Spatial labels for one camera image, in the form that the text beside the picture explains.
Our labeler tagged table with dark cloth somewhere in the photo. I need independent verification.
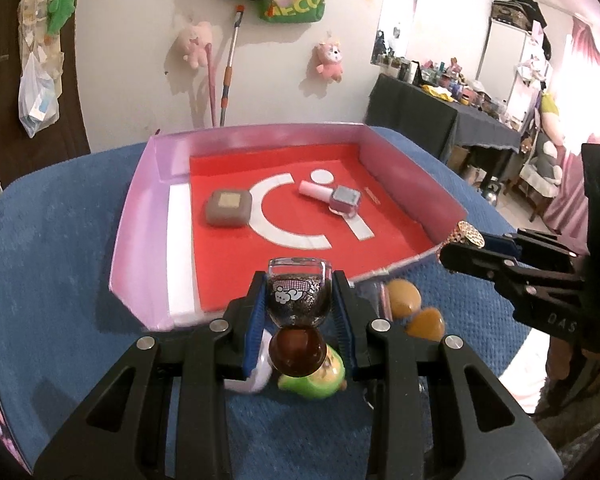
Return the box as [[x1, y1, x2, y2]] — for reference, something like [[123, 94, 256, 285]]
[[365, 74, 524, 172]]

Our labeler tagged row of cosmetic bottles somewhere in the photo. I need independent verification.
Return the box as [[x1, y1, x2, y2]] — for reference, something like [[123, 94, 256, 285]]
[[370, 30, 521, 126]]

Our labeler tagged white and pink round camera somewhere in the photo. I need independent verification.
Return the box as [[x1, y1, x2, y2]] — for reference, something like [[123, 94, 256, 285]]
[[224, 330, 274, 395]]

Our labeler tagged black kettlebell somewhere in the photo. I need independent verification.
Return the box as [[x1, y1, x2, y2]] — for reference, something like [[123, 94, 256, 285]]
[[480, 182, 504, 207]]

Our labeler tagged pink curtain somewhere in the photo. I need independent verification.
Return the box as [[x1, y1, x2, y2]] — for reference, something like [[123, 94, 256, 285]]
[[545, 15, 600, 241]]

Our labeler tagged dark patterned bag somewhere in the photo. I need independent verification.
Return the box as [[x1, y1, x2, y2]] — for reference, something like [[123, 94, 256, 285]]
[[491, 0, 549, 30]]

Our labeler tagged white cabinet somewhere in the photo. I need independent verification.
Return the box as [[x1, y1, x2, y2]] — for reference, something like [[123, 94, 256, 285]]
[[475, 16, 529, 107]]

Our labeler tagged printed photo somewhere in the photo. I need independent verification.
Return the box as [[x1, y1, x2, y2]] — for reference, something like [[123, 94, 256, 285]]
[[0, 365, 32, 476]]

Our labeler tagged pink stick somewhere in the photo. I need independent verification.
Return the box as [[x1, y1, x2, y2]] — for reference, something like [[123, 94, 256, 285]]
[[205, 45, 219, 129]]

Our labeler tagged light pink plush toy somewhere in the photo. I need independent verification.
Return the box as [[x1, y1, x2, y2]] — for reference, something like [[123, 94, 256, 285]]
[[175, 21, 214, 70]]

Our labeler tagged grey square case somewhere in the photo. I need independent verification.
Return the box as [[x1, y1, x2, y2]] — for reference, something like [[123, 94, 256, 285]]
[[202, 190, 254, 229]]

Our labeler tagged gold studded cylinder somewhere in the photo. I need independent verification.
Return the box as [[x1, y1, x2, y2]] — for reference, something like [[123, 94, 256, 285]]
[[437, 221, 483, 261]]

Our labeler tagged green and yellow toy figure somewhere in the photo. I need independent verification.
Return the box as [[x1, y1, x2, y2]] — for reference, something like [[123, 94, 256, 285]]
[[277, 344, 348, 399]]

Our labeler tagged person's right hand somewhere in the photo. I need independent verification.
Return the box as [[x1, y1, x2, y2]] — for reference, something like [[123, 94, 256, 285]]
[[547, 332, 581, 380]]

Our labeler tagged pink nail polish bottle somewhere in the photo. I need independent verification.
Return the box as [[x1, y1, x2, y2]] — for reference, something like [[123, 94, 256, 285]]
[[298, 178, 363, 219]]

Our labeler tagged wall mirror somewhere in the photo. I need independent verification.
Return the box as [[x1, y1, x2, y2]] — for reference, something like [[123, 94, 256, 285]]
[[377, 0, 424, 67]]

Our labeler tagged dark pink plush toy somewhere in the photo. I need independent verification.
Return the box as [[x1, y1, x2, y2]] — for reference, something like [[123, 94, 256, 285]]
[[314, 40, 345, 84]]

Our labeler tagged white plastic bag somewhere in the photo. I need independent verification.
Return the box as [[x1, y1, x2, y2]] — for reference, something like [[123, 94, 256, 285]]
[[19, 52, 61, 139]]

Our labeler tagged dark brown door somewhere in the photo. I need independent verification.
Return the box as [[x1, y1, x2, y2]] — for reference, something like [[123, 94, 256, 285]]
[[0, 0, 92, 191]]

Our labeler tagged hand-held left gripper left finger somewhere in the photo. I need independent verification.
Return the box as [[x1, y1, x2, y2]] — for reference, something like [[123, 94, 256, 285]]
[[34, 270, 271, 480]]

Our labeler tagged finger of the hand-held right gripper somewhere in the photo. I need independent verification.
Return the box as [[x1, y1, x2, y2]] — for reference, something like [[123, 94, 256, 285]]
[[439, 242, 581, 311], [475, 229, 588, 275]]

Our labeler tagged grey and white plush toy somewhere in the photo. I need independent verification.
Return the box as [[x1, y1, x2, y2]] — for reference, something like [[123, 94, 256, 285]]
[[534, 140, 564, 184]]

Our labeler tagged glass bottle with brown ball cap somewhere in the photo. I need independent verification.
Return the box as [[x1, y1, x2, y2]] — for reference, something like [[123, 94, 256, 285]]
[[266, 257, 333, 378]]

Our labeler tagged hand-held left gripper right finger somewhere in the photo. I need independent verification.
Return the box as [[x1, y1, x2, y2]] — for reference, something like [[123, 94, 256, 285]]
[[332, 269, 566, 480]]

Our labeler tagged mop handle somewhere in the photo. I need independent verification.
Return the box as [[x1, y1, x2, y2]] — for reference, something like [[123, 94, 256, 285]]
[[217, 5, 246, 129]]

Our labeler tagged green and yellow plush toy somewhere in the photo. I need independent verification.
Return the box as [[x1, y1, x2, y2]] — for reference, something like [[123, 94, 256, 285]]
[[540, 92, 566, 147]]

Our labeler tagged pink box with red bottom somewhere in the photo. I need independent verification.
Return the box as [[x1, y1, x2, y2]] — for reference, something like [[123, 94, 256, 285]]
[[109, 121, 468, 332]]

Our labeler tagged blue table cloth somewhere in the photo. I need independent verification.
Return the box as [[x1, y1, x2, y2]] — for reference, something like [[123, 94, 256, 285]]
[[0, 125, 546, 480]]

